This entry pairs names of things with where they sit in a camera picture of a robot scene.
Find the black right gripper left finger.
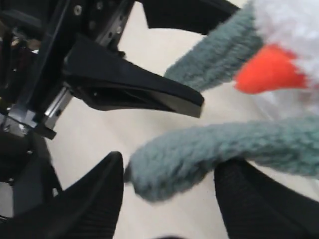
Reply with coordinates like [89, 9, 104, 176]
[0, 152, 124, 239]

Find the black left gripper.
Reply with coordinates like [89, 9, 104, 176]
[0, 0, 134, 139]

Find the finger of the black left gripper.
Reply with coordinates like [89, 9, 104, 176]
[142, 0, 239, 35]
[62, 35, 204, 118]

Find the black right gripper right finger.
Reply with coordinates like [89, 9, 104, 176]
[214, 160, 319, 239]

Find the green knitted scarf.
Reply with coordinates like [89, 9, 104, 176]
[124, 1, 319, 202]

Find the white plush snowman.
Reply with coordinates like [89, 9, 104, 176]
[235, 0, 319, 120]

